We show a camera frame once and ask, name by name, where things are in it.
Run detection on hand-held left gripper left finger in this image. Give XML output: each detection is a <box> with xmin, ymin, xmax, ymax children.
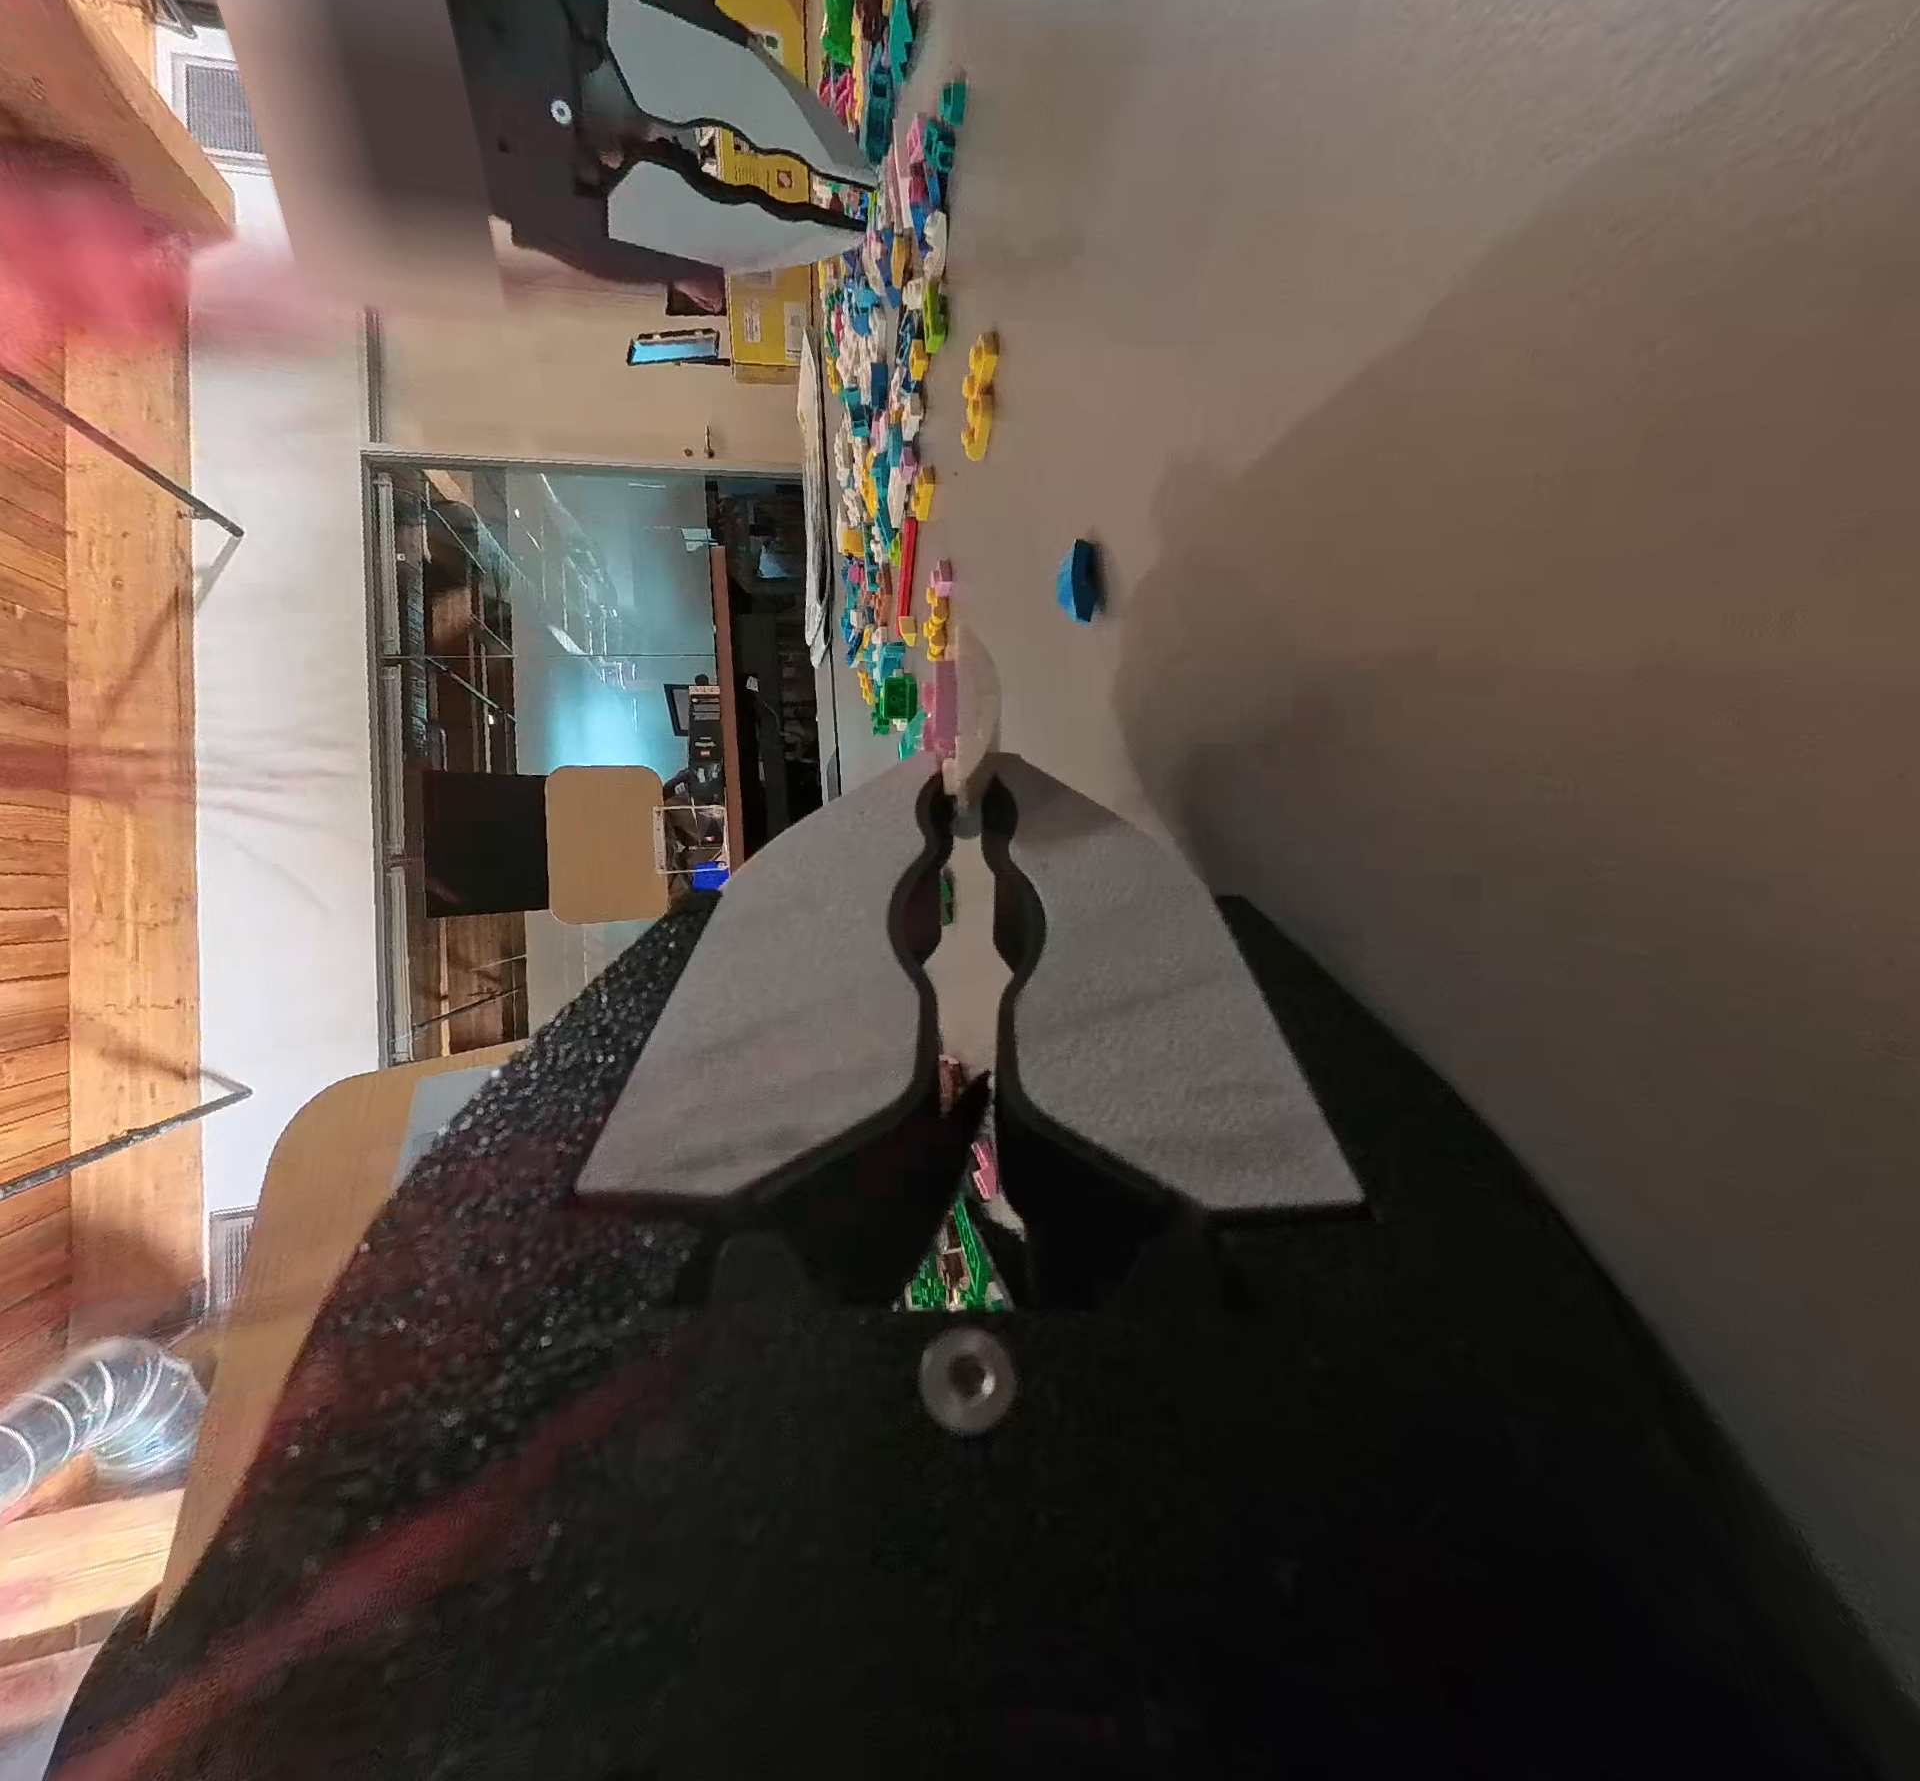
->
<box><xmin>575</xmin><ymin>760</ymin><xmax>967</xmax><ymax>1221</ymax></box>

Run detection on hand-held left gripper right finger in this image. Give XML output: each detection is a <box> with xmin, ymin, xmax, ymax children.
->
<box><xmin>979</xmin><ymin>749</ymin><xmax>1367</xmax><ymax>1229</ymax></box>

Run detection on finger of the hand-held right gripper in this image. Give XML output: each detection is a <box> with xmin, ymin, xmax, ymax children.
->
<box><xmin>605</xmin><ymin>150</ymin><xmax>874</xmax><ymax>278</ymax></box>
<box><xmin>599</xmin><ymin>0</ymin><xmax>880</xmax><ymax>189</ymax></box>

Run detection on pile of colourful lego bricks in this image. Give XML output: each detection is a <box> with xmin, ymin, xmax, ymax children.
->
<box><xmin>808</xmin><ymin>0</ymin><xmax>967</xmax><ymax>764</ymax></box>

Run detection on green lego baseplate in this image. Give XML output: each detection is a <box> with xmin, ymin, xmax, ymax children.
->
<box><xmin>897</xmin><ymin>1195</ymin><xmax>1023</xmax><ymax>1317</ymax></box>

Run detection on clear display box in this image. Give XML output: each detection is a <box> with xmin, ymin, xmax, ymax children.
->
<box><xmin>652</xmin><ymin>803</ymin><xmax>733</xmax><ymax>894</ymax></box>

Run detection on wooden chair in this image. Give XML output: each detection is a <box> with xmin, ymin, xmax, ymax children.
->
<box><xmin>544</xmin><ymin>764</ymin><xmax>671</xmax><ymax>925</ymax></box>

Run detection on black panel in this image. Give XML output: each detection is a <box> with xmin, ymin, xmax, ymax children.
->
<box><xmin>423</xmin><ymin>771</ymin><xmax>553</xmax><ymax>922</ymax></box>

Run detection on glass partition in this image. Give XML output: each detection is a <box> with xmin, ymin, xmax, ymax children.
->
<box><xmin>365</xmin><ymin>448</ymin><xmax>829</xmax><ymax>1066</ymax></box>

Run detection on wooden ceiling beam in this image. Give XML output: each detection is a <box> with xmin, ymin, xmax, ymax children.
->
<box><xmin>0</xmin><ymin>0</ymin><xmax>242</xmax><ymax>239</ymax></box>

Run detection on light wooden table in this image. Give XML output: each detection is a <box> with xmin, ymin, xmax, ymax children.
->
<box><xmin>149</xmin><ymin>1043</ymin><xmax>528</xmax><ymax>1636</ymax></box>

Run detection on black metal rod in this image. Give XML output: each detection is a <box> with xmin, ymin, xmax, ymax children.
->
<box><xmin>0</xmin><ymin>368</ymin><xmax>247</xmax><ymax>539</ymax></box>
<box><xmin>0</xmin><ymin>1077</ymin><xmax>253</xmax><ymax>1201</ymax></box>

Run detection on white wall vent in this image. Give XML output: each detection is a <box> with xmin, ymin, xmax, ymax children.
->
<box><xmin>169</xmin><ymin>44</ymin><xmax>268</xmax><ymax>164</ymax></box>

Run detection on wooden post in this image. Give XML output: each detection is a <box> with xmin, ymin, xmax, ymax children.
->
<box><xmin>64</xmin><ymin>313</ymin><xmax>201</xmax><ymax>1310</ymax></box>

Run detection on silver flexible air duct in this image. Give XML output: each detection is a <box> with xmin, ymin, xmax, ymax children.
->
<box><xmin>0</xmin><ymin>1334</ymin><xmax>208</xmax><ymax>1514</ymax></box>

